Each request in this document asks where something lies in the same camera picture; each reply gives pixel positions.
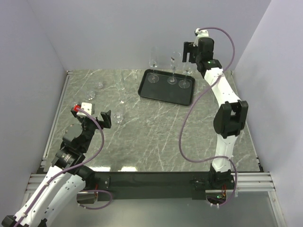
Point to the clear wine glass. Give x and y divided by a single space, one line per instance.
153 63

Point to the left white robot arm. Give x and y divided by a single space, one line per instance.
67 175

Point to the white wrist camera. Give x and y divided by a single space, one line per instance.
87 107
200 33

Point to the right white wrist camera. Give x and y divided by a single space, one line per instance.
200 33

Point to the clear flute glass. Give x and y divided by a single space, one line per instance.
120 85
187 71

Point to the champagne flute with dark mark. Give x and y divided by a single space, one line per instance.
175 60

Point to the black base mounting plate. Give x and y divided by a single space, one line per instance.
163 185

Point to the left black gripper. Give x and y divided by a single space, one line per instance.
106 123

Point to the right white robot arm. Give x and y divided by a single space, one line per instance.
230 119

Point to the black rectangular tray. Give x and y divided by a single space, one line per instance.
163 91

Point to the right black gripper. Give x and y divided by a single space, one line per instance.
188 48

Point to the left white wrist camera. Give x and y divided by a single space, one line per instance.
87 107

